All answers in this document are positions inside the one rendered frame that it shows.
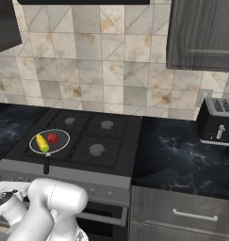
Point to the grey stove knob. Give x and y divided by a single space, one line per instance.
91 190
110 194

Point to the black toaster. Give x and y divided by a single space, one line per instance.
215 124

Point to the yellow corn cob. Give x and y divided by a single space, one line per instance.
42 143

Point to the dark wall cupboard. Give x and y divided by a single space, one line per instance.
4 25

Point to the grey wall socket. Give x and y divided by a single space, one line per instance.
204 97

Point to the black extractor hood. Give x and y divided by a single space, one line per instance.
84 1

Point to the grey drawer front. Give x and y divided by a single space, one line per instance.
156 204

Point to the black oven door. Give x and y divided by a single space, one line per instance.
101 230

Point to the grey stove control panel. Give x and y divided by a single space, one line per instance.
100 183

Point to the grey wall cupboard door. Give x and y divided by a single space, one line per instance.
202 34

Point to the black gas hob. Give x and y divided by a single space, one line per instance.
97 138

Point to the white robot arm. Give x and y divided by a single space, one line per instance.
53 200

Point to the grey base cupboard door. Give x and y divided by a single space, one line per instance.
156 233

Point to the black frying pan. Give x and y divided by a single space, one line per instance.
61 141

